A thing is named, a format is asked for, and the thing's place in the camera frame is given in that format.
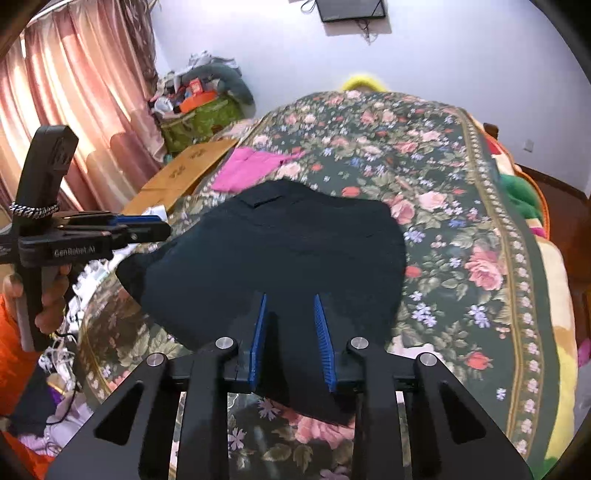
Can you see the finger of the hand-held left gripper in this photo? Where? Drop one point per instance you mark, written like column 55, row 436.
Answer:
column 106, row 219
column 143, row 234

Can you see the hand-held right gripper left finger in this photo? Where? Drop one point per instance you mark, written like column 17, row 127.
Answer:
column 258, row 341

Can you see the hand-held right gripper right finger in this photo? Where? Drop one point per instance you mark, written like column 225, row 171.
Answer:
column 323, row 341

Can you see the black pants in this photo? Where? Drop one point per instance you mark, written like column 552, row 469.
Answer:
column 277, row 249

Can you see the pink folded pants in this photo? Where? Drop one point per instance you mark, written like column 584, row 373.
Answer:
column 244, row 170

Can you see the person's left hand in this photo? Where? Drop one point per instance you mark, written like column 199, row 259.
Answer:
column 53, row 300

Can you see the light blue cloth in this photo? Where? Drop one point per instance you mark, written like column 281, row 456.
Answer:
column 153, row 211

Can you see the wooden lap desk board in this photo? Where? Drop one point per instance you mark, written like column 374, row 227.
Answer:
column 184, row 170

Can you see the pink curtain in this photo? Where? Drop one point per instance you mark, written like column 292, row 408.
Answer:
column 92, row 92

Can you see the green patterned bag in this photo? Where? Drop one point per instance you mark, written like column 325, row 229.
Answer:
column 203, row 122

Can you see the striped orange cream blanket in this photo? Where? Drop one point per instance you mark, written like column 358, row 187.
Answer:
column 235, row 129

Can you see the orange box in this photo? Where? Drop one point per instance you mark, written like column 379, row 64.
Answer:
column 198, row 102

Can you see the pile of clothes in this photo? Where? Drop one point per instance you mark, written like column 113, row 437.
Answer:
column 171, row 87

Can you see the small red box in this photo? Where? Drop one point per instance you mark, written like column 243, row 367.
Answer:
column 195, row 86

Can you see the grey neck pillow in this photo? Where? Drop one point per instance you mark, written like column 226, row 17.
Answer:
column 235, row 83

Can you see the floral dark green blanket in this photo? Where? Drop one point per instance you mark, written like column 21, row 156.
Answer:
column 438, row 184

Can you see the purple cloth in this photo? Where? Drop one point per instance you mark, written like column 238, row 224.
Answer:
column 41, row 406

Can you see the yellow fleece blanket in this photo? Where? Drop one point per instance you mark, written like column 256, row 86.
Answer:
column 561, row 300

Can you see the green plush cloth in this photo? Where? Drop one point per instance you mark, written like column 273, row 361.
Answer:
column 521, row 194

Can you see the yellow pillow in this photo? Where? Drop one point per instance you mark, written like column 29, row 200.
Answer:
column 364, row 82

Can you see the brown wooden panel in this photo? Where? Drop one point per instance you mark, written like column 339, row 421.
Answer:
column 563, row 189

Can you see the white wall outlet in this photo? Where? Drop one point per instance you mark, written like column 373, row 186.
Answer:
column 529, row 146

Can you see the black wall screen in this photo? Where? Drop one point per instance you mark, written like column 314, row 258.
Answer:
column 351, row 9

